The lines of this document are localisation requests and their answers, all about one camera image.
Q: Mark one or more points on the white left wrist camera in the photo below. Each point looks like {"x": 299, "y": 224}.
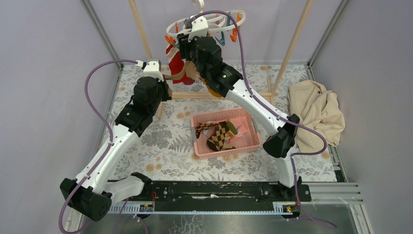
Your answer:
{"x": 151, "y": 68}

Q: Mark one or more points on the white round clip hanger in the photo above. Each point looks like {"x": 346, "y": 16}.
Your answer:
{"x": 217, "y": 22}

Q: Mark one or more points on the floral table mat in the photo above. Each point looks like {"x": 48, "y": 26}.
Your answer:
{"x": 165, "y": 151}

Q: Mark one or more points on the beige striped maroon sock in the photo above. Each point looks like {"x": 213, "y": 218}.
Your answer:
{"x": 230, "y": 130}

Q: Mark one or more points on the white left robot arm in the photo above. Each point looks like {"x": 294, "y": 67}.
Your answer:
{"x": 89, "y": 192}

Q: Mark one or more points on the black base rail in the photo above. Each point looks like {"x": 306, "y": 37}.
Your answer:
{"x": 219, "y": 196}

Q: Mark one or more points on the beige cloth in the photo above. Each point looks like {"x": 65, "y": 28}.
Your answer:
{"x": 318, "y": 109}

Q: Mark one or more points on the brown yellow argyle sock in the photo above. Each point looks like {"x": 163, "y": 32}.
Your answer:
{"x": 214, "y": 145}

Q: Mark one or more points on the red sock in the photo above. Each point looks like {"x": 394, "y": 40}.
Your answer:
{"x": 176, "y": 64}

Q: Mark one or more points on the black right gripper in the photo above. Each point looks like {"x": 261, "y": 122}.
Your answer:
{"x": 184, "y": 45}

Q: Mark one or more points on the mustard yellow sock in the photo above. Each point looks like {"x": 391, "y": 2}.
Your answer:
{"x": 215, "y": 94}

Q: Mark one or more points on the wooden rack frame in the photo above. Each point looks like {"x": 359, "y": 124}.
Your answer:
{"x": 271, "y": 87}

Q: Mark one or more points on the pink patterned sock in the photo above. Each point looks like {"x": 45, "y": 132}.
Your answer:
{"x": 215, "y": 131}

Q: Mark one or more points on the pink basket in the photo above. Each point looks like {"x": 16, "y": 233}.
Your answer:
{"x": 249, "y": 142}

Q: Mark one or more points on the tan ribbed sock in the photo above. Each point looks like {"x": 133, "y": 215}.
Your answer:
{"x": 189, "y": 70}

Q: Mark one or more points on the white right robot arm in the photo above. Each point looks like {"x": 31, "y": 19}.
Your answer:
{"x": 226, "y": 81}

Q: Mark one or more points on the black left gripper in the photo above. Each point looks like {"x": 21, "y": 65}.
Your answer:
{"x": 164, "y": 86}

